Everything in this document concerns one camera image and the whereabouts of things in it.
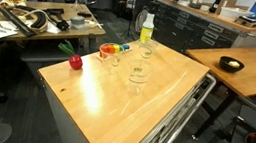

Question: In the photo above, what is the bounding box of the clear plastic cup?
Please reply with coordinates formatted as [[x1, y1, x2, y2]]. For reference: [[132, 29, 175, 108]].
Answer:
[[123, 57, 155, 98], [97, 40, 125, 69], [136, 38, 158, 61]]

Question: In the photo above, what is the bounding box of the blue toy peg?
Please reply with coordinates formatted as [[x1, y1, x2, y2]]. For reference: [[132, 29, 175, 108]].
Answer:
[[122, 44, 132, 52]]

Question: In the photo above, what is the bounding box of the yellow toy peg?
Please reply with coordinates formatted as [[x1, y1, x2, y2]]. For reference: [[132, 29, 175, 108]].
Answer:
[[112, 44, 121, 54]]

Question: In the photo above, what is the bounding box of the orange toy peg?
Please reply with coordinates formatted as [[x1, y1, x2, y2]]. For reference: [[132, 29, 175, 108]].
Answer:
[[106, 43, 117, 55]]

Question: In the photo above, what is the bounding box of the red toy peg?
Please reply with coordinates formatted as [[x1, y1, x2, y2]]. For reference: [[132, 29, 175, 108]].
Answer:
[[99, 44, 109, 58]]

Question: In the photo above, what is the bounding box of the wooden top tool cart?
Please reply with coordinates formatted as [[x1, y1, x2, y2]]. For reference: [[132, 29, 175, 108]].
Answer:
[[27, 23, 222, 143]]

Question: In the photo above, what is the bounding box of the white yellow spray bottle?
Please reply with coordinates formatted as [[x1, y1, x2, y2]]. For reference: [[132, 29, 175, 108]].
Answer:
[[138, 11, 157, 47]]

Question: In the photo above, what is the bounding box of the white desk fan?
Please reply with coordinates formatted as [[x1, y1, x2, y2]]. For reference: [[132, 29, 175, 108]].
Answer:
[[133, 7, 150, 35]]

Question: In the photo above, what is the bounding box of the red toy radish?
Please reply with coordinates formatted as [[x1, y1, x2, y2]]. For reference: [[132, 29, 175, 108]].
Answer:
[[55, 39, 87, 72]]

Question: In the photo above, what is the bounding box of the grey tape roll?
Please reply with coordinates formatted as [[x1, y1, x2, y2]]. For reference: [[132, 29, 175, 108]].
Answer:
[[69, 14, 87, 31]]

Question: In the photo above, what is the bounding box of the black drawer cabinet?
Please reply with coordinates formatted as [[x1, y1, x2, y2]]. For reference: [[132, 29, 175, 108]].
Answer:
[[146, 0, 256, 64]]

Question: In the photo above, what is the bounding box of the long wooden office desk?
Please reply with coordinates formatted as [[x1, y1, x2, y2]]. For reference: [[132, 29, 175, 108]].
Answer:
[[0, 0, 110, 60]]

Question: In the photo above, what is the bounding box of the black handheld tool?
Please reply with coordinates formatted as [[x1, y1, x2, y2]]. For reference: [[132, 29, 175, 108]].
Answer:
[[12, 1, 73, 33]]

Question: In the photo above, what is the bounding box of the black bowl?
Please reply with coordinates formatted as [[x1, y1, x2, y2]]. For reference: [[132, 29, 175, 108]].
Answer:
[[217, 54, 247, 76]]

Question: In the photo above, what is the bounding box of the yellow food piece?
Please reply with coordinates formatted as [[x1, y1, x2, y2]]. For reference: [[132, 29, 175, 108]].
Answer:
[[228, 59, 241, 69]]

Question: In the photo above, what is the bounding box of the cardboard box on cabinet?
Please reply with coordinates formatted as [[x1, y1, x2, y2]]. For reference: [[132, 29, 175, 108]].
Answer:
[[214, 0, 239, 18]]

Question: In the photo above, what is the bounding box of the square wooden table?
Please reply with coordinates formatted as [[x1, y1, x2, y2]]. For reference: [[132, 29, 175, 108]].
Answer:
[[173, 38, 256, 143]]

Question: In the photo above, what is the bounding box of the black camera tripod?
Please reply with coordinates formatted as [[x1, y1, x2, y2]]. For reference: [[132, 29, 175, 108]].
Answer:
[[119, 0, 142, 41]]

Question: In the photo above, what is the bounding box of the white cable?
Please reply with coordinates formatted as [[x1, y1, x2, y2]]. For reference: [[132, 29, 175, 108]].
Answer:
[[21, 6, 52, 24]]

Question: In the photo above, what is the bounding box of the long black rail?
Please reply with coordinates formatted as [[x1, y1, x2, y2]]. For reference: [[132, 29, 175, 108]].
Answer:
[[0, 6, 40, 38]]

